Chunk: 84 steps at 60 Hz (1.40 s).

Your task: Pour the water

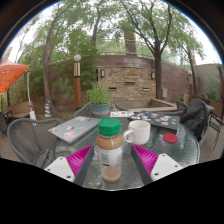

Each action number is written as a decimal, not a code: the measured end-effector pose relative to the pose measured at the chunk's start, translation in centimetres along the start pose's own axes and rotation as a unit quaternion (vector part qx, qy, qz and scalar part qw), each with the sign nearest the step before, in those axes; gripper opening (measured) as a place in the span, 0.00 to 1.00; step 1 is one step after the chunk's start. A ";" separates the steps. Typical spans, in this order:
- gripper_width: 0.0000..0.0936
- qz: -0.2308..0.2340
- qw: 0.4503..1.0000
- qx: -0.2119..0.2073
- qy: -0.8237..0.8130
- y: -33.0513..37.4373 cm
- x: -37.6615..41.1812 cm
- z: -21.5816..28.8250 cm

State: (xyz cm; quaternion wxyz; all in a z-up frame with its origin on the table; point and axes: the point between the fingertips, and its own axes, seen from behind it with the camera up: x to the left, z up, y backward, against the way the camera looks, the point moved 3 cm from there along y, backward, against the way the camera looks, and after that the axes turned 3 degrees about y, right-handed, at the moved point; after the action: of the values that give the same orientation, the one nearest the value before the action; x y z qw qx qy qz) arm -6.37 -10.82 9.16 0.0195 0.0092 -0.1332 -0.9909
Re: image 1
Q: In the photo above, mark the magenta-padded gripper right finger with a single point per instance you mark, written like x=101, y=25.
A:
x=165, y=165

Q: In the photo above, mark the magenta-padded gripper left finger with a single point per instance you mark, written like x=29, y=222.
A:
x=60, y=166

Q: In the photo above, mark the green-capped brown drink bottle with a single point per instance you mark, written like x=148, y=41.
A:
x=109, y=150

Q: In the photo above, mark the flat round red coaster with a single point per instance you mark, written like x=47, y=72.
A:
x=170, y=138

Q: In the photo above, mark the silver laptop with stickers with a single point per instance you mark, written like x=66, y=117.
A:
x=71, y=128

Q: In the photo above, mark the white ceramic mug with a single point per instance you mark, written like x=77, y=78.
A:
x=139, y=132

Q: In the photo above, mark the blue yellow striped cone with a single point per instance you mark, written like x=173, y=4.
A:
x=48, y=110

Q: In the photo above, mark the white sticker sheet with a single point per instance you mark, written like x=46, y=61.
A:
x=121, y=114

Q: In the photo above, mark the wooden bench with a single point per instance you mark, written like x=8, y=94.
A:
x=20, y=109

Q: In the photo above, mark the green plant in blue pot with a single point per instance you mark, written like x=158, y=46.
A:
x=99, y=101

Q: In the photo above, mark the dark-trunked tree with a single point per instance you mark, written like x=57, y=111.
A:
x=158, y=76

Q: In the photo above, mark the orange patio umbrella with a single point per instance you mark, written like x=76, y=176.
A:
x=11, y=75

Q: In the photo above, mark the grey wall box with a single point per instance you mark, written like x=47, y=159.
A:
x=164, y=92

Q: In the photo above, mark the globe-topped wooden lamp post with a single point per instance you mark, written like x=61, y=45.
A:
x=77, y=86

